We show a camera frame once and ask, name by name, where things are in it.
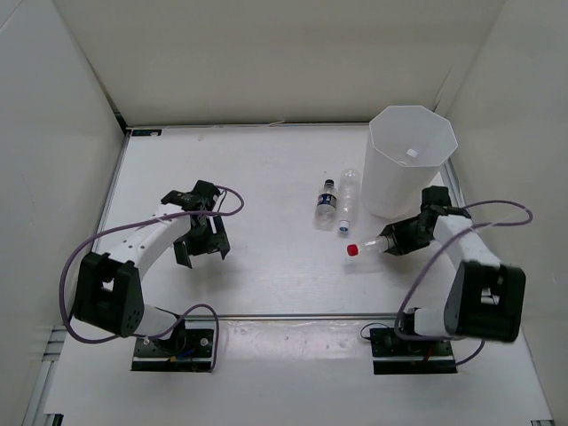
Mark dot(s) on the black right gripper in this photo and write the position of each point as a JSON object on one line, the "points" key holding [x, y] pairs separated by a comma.
{"points": [[402, 246]]}

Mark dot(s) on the black cap plastic bottle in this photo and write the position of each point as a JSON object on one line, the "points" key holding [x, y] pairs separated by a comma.
{"points": [[324, 216]]}

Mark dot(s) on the white plastic bin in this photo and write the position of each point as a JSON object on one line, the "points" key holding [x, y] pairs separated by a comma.
{"points": [[406, 147]]}

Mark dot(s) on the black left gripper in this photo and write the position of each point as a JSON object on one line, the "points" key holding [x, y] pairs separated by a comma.
{"points": [[183, 246]]}

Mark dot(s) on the clear blue cap bottle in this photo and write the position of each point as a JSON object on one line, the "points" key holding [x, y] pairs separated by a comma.
{"points": [[348, 207]]}

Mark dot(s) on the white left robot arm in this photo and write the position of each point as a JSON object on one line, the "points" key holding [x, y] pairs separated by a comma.
{"points": [[108, 293]]}

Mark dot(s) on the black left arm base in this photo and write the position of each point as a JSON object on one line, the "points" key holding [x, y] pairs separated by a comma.
{"points": [[190, 349]]}

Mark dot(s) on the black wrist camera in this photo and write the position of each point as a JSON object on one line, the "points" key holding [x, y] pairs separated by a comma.
{"points": [[436, 198]]}

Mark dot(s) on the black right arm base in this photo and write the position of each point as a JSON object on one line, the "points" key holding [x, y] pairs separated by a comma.
{"points": [[394, 356]]}

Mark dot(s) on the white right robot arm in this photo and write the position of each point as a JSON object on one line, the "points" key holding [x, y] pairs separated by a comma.
{"points": [[486, 298]]}

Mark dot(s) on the aluminium table edge rail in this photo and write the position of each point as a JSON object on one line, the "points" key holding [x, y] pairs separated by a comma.
{"points": [[311, 316]]}

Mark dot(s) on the red cap plastic bottle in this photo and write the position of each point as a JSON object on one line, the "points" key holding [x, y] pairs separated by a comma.
{"points": [[366, 253]]}

